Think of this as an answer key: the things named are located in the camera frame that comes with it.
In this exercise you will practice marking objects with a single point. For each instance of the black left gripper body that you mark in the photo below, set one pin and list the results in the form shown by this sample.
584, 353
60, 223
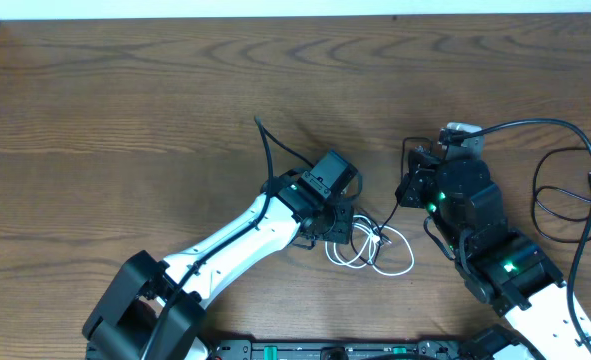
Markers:
332, 226

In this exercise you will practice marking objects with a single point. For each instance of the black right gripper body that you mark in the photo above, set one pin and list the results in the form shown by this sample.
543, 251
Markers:
412, 182

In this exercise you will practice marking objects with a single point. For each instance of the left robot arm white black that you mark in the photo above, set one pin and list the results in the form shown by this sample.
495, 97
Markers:
155, 309

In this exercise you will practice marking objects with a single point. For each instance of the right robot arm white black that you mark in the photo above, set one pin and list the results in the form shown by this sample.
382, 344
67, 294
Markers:
500, 265

